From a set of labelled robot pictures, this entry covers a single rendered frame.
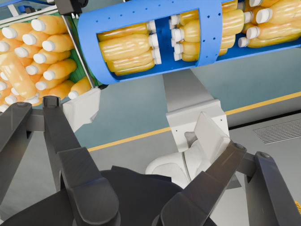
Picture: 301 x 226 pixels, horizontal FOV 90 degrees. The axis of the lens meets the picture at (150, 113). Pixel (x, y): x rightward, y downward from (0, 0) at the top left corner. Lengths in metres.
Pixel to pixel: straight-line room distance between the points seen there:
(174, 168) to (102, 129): 1.76
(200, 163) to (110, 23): 0.64
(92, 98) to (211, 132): 0.13
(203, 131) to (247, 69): 1.97
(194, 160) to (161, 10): 0.59
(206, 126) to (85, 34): 0.52
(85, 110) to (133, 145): 2.30
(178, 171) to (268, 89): 1.87
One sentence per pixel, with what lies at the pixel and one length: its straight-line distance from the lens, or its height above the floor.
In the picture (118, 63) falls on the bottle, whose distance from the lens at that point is 0.65.
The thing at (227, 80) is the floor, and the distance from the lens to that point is 2.07.
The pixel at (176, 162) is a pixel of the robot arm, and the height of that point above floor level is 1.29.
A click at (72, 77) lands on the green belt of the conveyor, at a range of 1.05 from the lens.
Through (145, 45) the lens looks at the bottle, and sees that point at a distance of 0.58.
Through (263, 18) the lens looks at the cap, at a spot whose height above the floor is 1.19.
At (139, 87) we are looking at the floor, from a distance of 1.92.
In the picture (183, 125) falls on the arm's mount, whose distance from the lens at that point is 0.84.
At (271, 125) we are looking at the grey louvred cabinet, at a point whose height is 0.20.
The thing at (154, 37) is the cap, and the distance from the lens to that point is 0.59.
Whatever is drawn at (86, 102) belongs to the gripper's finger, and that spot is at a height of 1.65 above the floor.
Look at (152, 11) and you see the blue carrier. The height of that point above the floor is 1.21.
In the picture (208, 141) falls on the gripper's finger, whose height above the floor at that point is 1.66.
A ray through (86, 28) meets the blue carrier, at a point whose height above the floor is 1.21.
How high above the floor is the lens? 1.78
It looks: 60 degrees down
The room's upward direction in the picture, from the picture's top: 177 degrees counter-clockwise
